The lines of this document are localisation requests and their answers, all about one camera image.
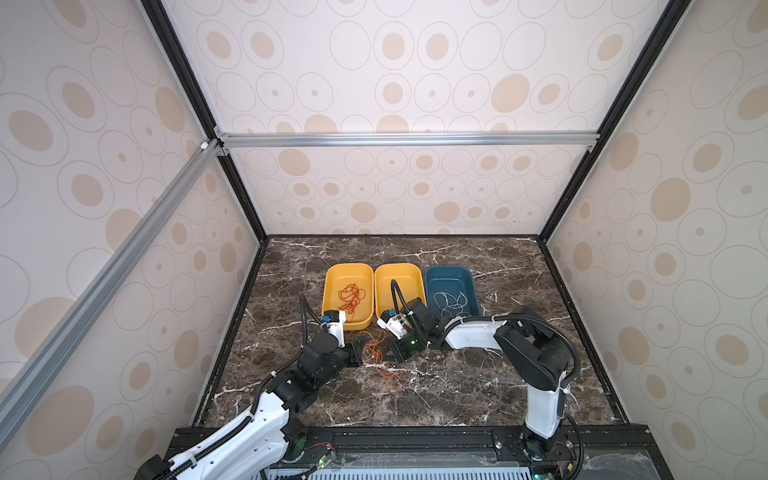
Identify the middle yellow plastic tray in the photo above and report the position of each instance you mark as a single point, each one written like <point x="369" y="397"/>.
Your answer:
<point x="409" y="279"/>

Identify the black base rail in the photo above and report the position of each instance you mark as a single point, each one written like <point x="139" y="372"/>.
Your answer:
<point x="601" y="451"/>

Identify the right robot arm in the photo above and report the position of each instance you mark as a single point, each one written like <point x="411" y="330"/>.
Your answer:
<point x="545" y="359"/>

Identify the yellow plastic tray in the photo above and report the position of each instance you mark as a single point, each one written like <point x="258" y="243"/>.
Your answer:
<point x="350" y="287"/>
<point x="409" y="279"/>

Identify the right black corner post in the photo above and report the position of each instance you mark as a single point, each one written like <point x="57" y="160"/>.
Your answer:
<point x="649" y="54"/>

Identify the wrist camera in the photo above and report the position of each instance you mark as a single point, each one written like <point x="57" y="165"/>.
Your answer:
<point x="333" y="322"/>
<point x="394" y="322"/>

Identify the black corner post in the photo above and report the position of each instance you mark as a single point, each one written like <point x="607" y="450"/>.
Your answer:
<point x="161" y="24"/>
<point x="649" y="54"/>

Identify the left aluminium rail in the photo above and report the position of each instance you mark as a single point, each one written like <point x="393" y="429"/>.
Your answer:
<point x="41" y="369"/>

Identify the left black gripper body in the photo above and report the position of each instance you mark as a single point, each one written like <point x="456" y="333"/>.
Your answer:
<point x="340" y="359"/>

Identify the back aluminium rail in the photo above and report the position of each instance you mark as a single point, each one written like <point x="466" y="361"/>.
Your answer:
<point x="410" y="139"/>

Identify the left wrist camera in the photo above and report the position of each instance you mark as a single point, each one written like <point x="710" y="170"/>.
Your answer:
<point x="333" y="322"/>

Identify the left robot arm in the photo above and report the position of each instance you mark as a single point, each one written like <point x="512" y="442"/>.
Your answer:
<point x="269" y="430"/>

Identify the teal plastic tray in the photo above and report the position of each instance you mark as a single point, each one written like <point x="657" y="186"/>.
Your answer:
<point x="451" y="292"/>

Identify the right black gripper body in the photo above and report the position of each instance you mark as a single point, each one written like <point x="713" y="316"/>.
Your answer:
<point x="411" y="343"/>

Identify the left black corner post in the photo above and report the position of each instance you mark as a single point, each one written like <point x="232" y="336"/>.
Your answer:
<point x="161" y="24"/>

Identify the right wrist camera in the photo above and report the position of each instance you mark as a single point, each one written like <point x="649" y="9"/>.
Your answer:
<point x="394" y="322"/>

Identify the left yellow plastic tray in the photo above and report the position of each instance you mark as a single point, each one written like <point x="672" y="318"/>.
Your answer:
<point x="350" y="287"/>

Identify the aluminium rail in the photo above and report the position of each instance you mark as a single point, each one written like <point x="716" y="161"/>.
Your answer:
<point x="41" y="369"/>
<point x="410" y="139"/>

